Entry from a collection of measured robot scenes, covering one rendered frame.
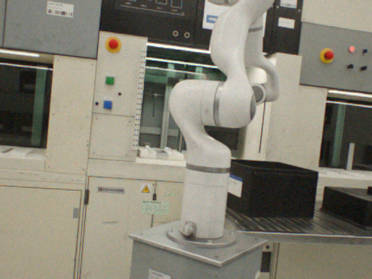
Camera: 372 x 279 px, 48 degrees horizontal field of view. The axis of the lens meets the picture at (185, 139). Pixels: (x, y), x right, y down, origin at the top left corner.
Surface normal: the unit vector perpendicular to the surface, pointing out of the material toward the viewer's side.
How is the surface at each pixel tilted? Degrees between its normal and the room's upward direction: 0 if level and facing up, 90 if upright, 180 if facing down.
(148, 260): 90
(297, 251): 90
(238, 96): 75
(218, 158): 83
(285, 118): 90
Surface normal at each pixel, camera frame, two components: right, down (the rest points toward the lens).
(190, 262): -0.55, -0.01
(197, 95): -0.30, -0.17
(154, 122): 0.20, 0.07
